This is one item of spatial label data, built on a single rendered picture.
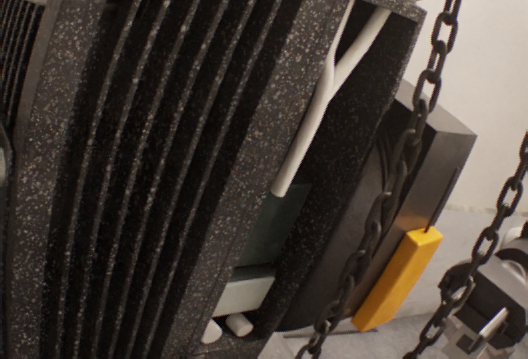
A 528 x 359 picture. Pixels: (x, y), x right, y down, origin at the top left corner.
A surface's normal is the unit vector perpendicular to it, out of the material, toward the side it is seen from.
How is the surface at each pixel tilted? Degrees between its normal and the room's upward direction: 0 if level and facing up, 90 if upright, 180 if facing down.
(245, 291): 90
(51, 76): 90
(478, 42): 90
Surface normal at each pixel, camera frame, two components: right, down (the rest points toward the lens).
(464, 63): 0.37, 0.51
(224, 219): 0.58, 0.53
